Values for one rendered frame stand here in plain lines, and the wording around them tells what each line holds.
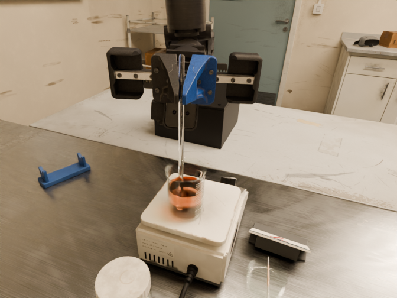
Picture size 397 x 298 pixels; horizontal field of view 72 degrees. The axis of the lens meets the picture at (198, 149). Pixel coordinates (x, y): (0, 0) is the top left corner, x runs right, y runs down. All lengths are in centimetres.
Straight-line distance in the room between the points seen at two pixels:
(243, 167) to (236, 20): 277
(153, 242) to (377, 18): 311
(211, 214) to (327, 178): 36
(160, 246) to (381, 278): 33
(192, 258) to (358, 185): 43
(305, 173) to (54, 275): 52
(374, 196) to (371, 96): 220
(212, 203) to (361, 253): 26
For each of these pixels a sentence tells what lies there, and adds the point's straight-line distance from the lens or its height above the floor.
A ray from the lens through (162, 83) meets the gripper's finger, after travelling 34.
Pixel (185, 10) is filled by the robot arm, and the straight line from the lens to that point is 41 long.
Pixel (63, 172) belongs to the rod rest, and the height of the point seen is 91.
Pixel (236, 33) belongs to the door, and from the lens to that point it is 333.
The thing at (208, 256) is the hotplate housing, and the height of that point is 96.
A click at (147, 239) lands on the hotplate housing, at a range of 39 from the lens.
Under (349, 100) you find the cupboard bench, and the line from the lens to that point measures 282.
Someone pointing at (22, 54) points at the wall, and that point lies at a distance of 194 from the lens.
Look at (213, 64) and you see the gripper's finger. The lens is 33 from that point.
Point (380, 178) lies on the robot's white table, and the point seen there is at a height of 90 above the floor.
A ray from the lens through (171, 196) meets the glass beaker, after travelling 35.
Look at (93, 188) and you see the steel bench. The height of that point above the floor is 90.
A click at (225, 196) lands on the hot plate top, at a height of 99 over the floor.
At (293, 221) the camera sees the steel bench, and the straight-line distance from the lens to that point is 54.
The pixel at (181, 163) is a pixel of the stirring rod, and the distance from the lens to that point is 33.
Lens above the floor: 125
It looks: 30 degrees down
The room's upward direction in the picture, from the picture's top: 2 degrees clockwise
